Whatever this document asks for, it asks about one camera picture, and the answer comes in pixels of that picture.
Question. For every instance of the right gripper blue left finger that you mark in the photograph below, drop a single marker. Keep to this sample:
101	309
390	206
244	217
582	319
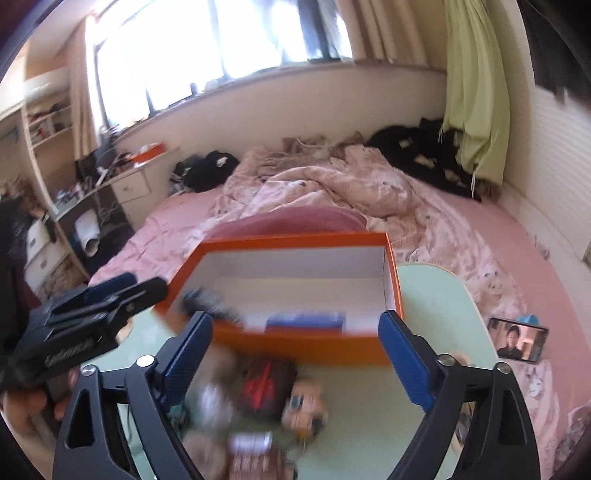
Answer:
92	443

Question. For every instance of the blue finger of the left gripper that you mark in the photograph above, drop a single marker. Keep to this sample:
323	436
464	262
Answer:
143	292
91	295

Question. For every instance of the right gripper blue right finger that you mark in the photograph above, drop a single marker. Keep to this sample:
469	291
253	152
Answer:
501	442

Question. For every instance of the black lace pouch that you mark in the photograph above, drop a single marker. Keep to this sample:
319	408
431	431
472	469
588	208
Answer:
207	301

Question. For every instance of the cream fluffy pompom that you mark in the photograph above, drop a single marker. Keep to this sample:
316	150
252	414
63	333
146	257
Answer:
213	407

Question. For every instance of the dark block red symbol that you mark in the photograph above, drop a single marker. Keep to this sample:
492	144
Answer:
266	387

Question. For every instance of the blue tin box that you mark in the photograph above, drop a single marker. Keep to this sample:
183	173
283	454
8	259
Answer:
307	320

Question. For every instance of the cartoon figure keychain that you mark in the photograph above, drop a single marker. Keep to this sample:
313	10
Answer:
305	412

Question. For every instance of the brown fluffy pompom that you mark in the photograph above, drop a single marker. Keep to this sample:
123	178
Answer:
208	456

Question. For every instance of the silver chrome toy car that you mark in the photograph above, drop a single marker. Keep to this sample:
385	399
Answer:
254	456

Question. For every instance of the left hand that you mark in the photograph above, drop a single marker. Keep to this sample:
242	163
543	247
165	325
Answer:
19	407

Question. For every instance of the white drawer desk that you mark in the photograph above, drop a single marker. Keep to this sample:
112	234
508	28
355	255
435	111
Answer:
98	226

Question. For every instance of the smartphone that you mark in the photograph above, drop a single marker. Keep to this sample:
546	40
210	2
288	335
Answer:
517	341

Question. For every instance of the black clothes pile left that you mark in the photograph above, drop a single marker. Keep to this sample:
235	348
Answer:
200	174

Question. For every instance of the black clothes pile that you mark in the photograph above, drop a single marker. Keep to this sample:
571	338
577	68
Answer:
426	153
200	174

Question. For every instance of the beige left curtain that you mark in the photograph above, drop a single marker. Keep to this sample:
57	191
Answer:
86	114

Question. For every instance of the dark red pillow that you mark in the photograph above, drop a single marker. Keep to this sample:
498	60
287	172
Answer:
290	221

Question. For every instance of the orange cardboard box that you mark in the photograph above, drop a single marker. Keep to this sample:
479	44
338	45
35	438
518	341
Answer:
354	273

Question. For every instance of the pink crumpled blanket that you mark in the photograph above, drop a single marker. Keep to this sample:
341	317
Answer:
423	226

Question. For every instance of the black clothes pile right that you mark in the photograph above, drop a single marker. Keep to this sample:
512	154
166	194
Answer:
426	153

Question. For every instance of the green hanging cloth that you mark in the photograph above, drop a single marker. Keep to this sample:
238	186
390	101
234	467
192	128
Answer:
477	102

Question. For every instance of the wall shelf unit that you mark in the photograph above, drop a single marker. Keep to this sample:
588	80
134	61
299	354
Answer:
37	138

